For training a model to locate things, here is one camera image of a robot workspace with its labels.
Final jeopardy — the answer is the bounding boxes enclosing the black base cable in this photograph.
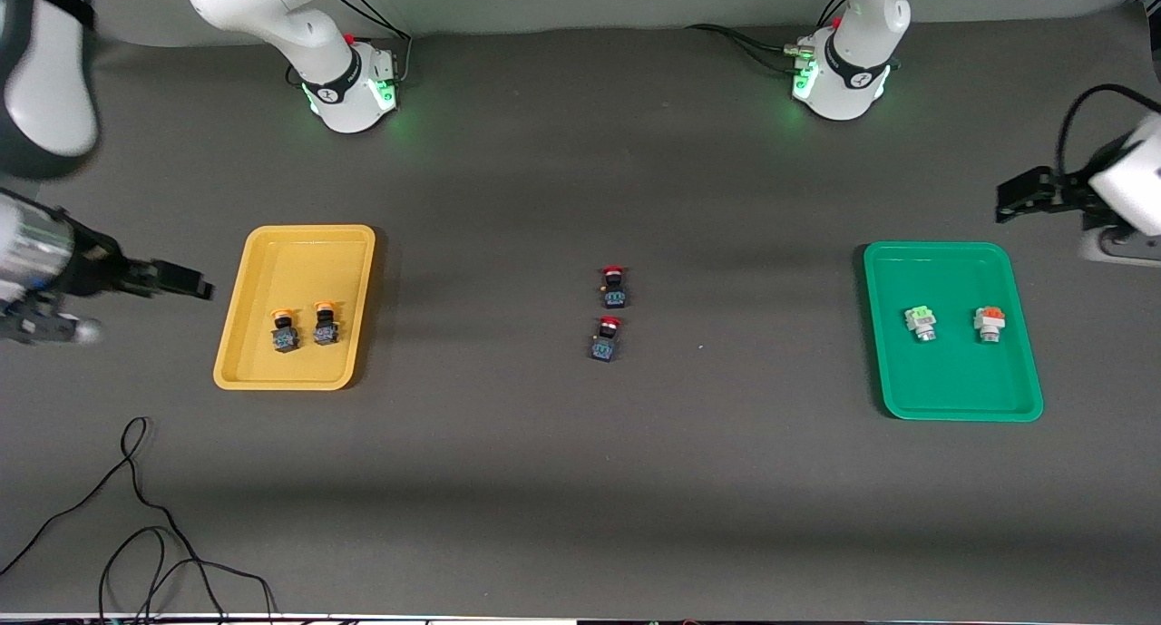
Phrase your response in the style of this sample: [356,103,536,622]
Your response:
[685,23,810,73]
[330,0,415,86]

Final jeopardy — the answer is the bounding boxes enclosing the yellow plastic tray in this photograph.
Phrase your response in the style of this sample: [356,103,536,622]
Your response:
[213,224,377,392]

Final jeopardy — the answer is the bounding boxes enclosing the black right base cable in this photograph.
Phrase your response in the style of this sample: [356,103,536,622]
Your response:
[330,0,415,86]

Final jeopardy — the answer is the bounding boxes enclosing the black left base cable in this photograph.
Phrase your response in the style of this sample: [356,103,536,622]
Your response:
[685,23,810,73]

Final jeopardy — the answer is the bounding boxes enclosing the green plastic tray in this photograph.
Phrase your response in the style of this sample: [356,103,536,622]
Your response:
[862,241,1045,423]

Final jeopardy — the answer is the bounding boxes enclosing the loose thin black cable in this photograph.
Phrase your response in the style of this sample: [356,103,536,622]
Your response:
[0,416,278,625]

